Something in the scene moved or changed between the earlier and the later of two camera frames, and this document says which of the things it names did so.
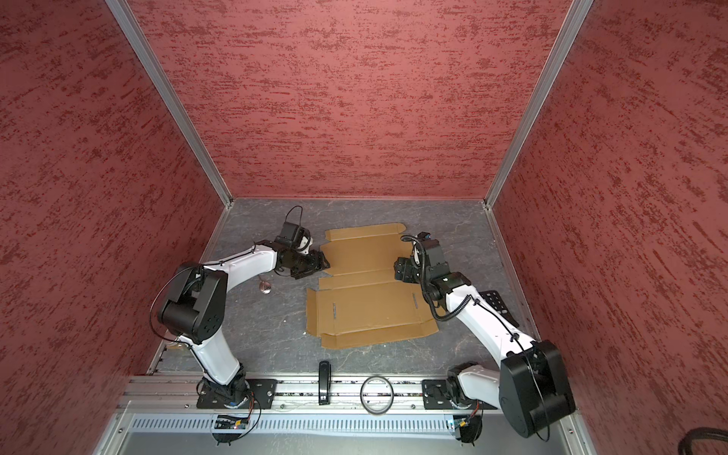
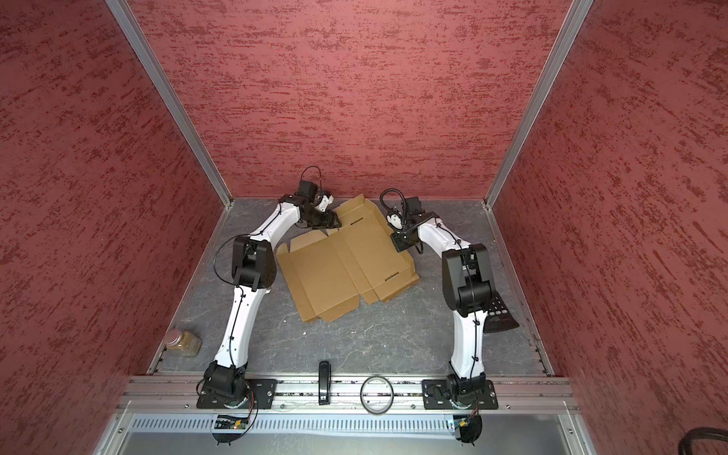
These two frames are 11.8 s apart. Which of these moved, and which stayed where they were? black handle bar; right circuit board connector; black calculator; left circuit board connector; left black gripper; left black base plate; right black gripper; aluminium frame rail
Moved: left black gripper; right black gripper
Stayed: left circuit board connector; left black base plate; right circuit board connector; black handle bar; black calculator; aluminium frame rail
